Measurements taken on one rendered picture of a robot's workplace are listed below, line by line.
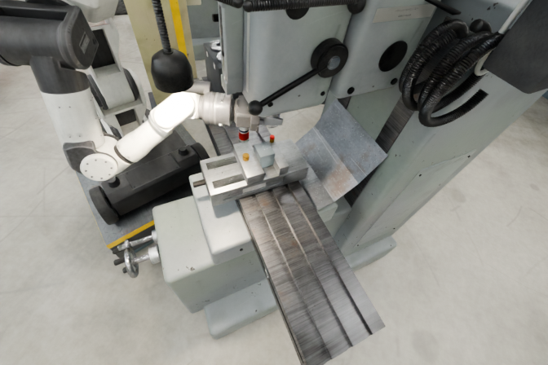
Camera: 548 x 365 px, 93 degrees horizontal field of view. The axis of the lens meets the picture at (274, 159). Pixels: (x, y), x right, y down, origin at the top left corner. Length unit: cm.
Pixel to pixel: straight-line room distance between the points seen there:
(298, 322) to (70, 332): 139
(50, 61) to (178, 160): 87
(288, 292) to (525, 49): 70
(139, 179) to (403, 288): 169
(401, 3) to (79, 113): 70
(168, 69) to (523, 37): 53
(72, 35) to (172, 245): 72
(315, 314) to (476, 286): 164
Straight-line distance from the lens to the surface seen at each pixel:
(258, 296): 154
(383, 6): 57
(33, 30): 71
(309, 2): 39
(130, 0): 234
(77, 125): 74
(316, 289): 82
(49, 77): 72
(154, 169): 147
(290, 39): 50
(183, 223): 111
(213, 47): 124
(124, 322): 184
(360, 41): 57
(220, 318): 152
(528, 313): 247
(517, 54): 51
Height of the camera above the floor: 170
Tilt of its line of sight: 50 degrees down
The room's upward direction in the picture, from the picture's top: 9 degrees clockwise
